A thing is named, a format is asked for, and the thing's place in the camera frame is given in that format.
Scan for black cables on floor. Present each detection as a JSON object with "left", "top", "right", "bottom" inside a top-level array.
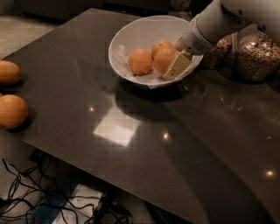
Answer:
[{"left": 0, "top": 151, "right": 132, "bottom": 224}]

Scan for right glass jar of nuts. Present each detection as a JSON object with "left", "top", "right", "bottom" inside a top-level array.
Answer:
[{"left": 235, "top": 31, "right": 280, "bottom": 81}]

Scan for orange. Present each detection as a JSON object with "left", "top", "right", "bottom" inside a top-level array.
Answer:
[
  {"left": 151, "top": 39, "right": 173, "bottom": 58},
  {"left": 0, "top": 60, "right": 22, "bottom": 85},
  {"left": 154, "top": 47, "right": 177, "bottom": 74},
  {"left": 0, "top": 94, "right": 29, "bottom": 130},
  {"left": 129, "top": 48, "right": 152, "bottom": 75}
]

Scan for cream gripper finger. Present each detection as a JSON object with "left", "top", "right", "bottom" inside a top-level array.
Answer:
[{"left": 164, "top": 52, "right": 192, "bottom": 81}]

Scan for white bowl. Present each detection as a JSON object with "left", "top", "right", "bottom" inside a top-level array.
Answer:
[{"left": 108, "top": 16, "right": 203, "bottom": 89}]

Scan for blue tape on floor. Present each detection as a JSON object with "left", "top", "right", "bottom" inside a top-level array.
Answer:
[{"left": 32, "top": 177, "right": 77, "bottom": 224}]

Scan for glass jar of nuts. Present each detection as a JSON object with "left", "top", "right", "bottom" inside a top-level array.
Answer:
[
  {"left": 235, "top": 31, "right": 280, "bottom": 81},
  {"left": 202, "top": 35, "right": 233, "bottom": 69}
]

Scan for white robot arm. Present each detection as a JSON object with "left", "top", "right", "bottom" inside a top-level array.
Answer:
[{"left": 174, "top": 0, "right": 280, "bottom": 81}]

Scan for back glass jar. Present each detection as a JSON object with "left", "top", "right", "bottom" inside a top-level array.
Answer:
[{"left": 168, "top": 0, "right": 193, "bottom": 19}]

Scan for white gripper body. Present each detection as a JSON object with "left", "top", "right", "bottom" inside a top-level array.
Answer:
[{"left": 181, "top": 14, "right": 219, "bottom": 55}]

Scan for left glass jar of nuts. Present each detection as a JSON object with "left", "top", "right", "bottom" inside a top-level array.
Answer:
[{"left": 202, "top": 35, "right": 233, "bottom": 69}]

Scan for white paper liner in bowl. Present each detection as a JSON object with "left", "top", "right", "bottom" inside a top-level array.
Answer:
[{"left": 112, "top": 34, "right": 200, "bottom": 88}]

